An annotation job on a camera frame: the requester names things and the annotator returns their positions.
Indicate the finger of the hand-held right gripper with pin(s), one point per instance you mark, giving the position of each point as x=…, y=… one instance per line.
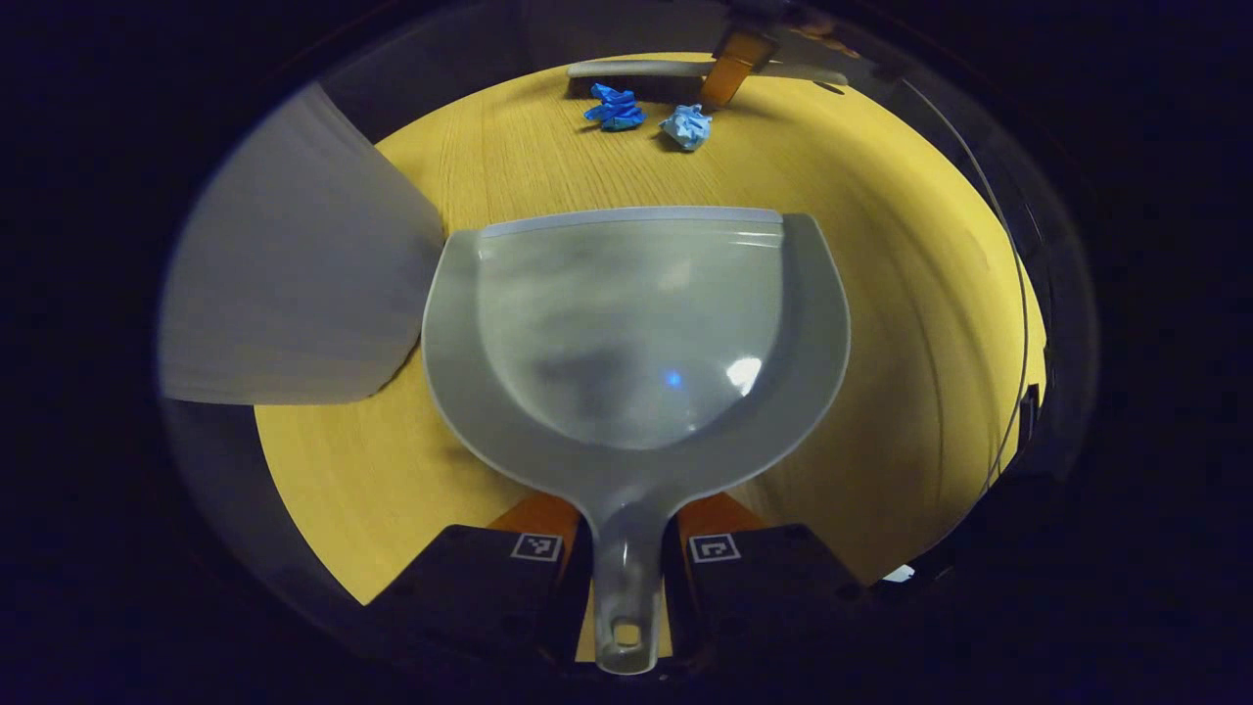
x=739, y=64

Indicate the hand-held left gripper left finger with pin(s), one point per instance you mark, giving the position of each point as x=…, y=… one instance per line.
x=573, y=597

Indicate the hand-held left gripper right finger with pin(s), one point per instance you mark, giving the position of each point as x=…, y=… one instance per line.
x=680, y=597

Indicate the light blue paper scrap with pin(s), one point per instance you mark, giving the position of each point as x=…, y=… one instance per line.
x=687, y=127

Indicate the small white broom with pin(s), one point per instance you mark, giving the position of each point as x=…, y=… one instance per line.
x=636, y=69

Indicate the dark blue paper scrap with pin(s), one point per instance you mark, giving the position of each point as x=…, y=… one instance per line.
x=615, y=108

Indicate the white plastic dustpan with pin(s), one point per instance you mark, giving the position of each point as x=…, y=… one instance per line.
x=626, y=333

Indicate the grey ribbed garbage bin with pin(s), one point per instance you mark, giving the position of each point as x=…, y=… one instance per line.
x=294, y=274

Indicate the wooden desktop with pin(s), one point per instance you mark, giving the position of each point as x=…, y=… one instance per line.
x=910, y=323

